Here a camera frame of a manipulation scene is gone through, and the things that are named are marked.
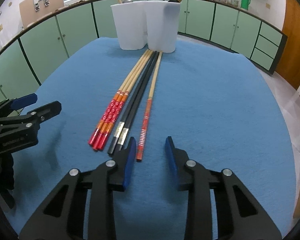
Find red patterned chopstick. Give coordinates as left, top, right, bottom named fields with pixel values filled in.
left=88, top=49, right=151, bottom=146
left=92, top=49, right=153, bottom=151
left=93, top=49, right=153, bottom=151

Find white twin utensil holder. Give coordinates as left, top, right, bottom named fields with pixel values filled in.
left=111, top=0, right=181, bottom=53

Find blue table mat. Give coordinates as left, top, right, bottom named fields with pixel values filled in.
left=7, top=38, right=296, bottom=239

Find green lower kitchen cabinets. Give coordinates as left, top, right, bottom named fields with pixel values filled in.
left=0, top=0, right=287, bottom=101

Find red striped bamboo chopstick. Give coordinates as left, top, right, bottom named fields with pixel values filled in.
left=136, top=51, right=163, bottom=162

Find cardboard board with device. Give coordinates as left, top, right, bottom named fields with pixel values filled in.
left=19, top=0, right=64, bottom=29

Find green thermos flask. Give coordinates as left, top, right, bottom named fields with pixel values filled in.
left=241, top=0, right=251, bottom=10

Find brown wooden door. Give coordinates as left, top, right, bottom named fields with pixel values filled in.
left=276, top=0, right=300, bottom=89

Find black chopstick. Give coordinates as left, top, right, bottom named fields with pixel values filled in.
left=113, top=51, right=160, bottom=156
left=107, top=51, right=158, bottom=155

